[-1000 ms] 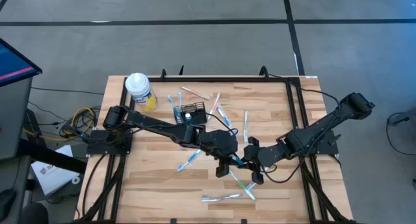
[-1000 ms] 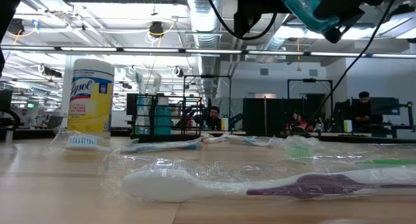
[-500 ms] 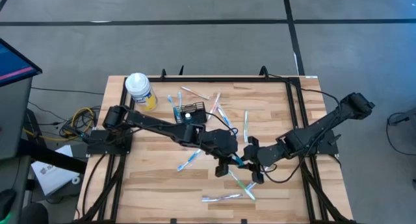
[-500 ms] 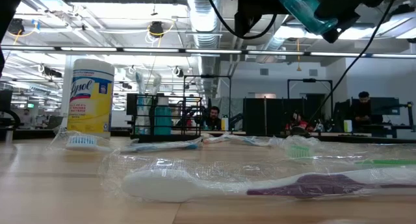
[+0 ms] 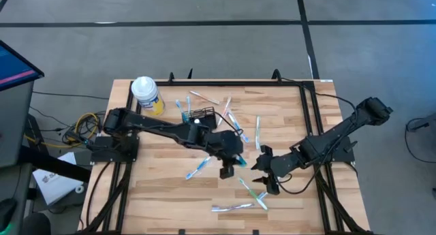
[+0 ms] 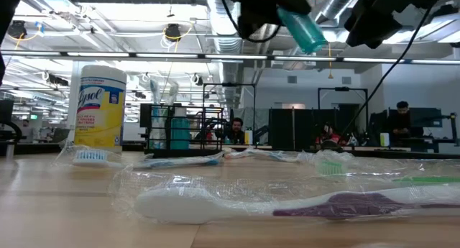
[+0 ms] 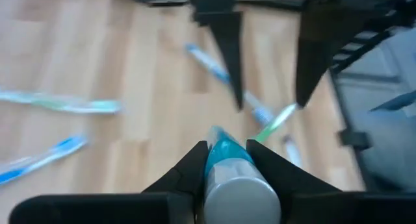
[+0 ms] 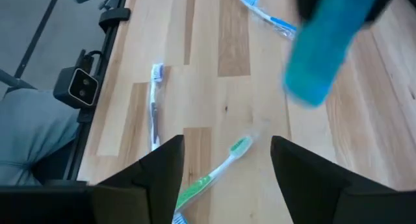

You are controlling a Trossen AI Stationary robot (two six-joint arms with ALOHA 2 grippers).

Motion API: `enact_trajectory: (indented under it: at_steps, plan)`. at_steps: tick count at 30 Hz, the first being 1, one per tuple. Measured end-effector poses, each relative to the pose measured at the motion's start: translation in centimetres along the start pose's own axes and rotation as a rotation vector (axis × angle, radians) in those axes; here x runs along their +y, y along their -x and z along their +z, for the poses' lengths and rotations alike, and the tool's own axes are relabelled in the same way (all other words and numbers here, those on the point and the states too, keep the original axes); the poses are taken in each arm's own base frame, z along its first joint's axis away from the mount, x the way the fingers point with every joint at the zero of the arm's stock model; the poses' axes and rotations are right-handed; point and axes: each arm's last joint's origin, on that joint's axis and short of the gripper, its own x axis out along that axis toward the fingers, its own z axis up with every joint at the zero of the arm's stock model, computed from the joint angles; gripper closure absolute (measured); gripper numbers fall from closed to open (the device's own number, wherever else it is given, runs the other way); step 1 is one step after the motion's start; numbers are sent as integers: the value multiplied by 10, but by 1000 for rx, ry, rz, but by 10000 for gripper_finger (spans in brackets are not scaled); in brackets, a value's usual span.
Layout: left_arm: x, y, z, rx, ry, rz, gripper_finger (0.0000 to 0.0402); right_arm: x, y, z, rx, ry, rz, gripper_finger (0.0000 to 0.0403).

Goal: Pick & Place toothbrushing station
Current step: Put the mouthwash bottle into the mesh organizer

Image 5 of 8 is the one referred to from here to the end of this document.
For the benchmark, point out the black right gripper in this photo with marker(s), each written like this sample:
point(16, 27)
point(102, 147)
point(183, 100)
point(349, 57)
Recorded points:
point(286, 163)

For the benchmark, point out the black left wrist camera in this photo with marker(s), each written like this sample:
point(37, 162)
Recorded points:
point(227, 173)

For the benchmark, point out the white tape roll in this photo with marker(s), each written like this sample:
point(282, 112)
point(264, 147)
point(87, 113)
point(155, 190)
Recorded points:
point(79, 189)

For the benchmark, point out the blue screen monitor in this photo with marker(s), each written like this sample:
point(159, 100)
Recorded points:
point(15, 68)

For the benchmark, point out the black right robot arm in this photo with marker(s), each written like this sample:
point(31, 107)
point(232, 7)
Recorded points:
point(334, 139)

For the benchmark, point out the green white toothbrush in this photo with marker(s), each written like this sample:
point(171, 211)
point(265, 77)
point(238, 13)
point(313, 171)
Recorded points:
point(188, 104)
point(253, 194)
point(257, 133)

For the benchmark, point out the black aluminium table frame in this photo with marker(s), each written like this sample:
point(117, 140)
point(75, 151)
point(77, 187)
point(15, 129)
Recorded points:
point(221, 83)

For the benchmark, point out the white paper sheets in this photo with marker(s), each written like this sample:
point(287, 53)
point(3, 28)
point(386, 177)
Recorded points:
point(56, 184)

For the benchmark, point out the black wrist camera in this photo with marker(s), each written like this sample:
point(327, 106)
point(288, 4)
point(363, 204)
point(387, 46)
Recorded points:
point(273, 188)
point(227, 173)

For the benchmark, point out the yellow white wipes canister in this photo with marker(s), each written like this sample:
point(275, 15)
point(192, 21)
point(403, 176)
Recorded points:
point(148, 92)

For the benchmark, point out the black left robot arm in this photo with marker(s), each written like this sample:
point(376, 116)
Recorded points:
point(153, 126)

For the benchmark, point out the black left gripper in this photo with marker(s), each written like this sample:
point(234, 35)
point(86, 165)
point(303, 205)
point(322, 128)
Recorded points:
point(225, 143)

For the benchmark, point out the pink white wrapped toothbrush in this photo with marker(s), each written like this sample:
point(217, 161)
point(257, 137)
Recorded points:
point(204, 97)

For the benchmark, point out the blue white toothbrush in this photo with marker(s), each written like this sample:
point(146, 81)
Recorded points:
point(238, 126)
point(199, 167)
point(179, 107)
point(262, 195)

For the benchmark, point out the black computer mouse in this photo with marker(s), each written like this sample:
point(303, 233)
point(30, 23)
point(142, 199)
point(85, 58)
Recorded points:
point(7, 211)

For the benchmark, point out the purple white wrapped toothbrush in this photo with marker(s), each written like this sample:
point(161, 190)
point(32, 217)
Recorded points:
point(232, 207)

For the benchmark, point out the black desk beam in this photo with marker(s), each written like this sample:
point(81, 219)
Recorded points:
point(51, 163)

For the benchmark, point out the teal mouthwash bottle white cap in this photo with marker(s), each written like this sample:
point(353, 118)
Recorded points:
point(196, 121)
point(242, 161)

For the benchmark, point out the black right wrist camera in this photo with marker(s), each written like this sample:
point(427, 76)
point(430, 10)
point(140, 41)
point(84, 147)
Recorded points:
point(273, 188)

